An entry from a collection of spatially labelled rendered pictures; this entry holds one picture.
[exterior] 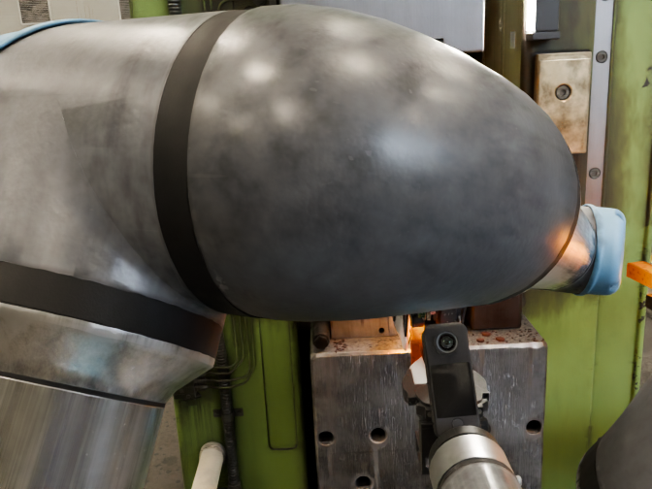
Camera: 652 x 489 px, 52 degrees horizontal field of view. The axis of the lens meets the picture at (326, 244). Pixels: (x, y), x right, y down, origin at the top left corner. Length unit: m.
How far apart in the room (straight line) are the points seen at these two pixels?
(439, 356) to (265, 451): 0.76
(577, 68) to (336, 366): 0.64
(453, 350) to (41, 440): 0.52
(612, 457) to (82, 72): 0.27
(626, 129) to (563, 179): 1.05
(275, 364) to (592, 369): 0.61
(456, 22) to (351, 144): 0.87
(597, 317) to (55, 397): 1.22
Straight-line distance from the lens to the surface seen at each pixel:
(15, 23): 6.40
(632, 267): 1.15
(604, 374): 1.45
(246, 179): 0.20
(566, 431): 1.47
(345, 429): 1.15
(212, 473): 1.34
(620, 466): 0.33
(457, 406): 0.71
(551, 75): 1.23
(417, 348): 0.87
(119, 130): 0.23
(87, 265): 0.24
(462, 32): 1.07
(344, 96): 0.20
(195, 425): 1.40
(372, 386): 1.11
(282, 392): 1.35
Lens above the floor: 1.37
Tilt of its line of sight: 16 degrees down
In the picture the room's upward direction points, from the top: 3 degrees counter-clockwise
